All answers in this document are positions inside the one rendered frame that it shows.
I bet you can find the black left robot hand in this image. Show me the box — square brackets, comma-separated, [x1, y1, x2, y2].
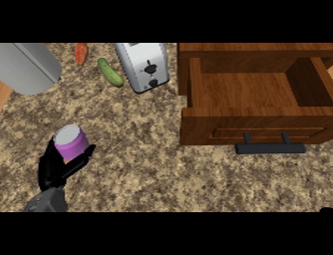
[37, 136, 98, 192]

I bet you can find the purple can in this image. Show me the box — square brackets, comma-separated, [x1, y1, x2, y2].
[53, 124, 92, 160]

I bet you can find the wooden drawer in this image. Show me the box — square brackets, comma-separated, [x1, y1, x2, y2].
[178, 57, 333, 146]

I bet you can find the green cucumber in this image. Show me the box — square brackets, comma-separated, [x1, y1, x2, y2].
[98, 58, 126, 89]

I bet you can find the grey cylindrical appliance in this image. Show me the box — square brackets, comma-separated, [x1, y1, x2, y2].
[0, 43, 64, 97]

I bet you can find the orange carrot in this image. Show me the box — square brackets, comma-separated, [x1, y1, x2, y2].
[74, 43, 90, 68]

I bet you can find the silver toaster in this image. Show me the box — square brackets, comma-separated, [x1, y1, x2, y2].
[114, 43, 170, 95]

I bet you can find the wooden cabinet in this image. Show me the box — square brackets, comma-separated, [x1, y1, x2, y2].
[175, 43, 333, 97]

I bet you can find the dark grey drawer handle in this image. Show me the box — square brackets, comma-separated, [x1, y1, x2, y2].
[234, 131, 306, 155]

